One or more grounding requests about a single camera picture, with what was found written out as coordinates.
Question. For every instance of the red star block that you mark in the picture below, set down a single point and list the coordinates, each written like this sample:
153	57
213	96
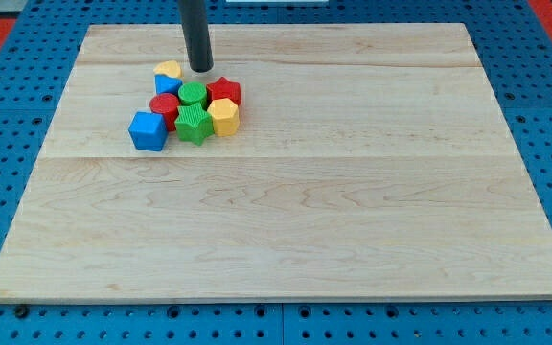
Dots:
223	88

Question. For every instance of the blue cube block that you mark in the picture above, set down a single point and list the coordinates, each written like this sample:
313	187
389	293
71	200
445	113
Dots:
148	131

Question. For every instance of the yellow hexagon block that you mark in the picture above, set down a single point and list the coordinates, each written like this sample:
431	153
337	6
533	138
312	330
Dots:
225	116

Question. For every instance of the blue pentagon block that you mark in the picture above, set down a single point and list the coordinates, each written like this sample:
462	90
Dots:
167	85

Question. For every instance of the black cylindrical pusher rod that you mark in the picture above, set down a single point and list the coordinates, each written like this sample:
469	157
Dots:
194	23

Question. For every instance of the light wooden board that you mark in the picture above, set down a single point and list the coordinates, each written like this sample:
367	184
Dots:
372	164

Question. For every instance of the yellow heart block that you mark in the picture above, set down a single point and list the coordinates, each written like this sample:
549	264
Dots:
169	68

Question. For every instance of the red cylinder block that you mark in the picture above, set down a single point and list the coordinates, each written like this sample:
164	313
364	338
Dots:
167	105

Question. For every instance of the green cylinder block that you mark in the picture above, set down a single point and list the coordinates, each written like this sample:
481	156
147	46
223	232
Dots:
193	93

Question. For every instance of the green star block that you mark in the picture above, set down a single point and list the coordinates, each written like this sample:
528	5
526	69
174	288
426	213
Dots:
193	124

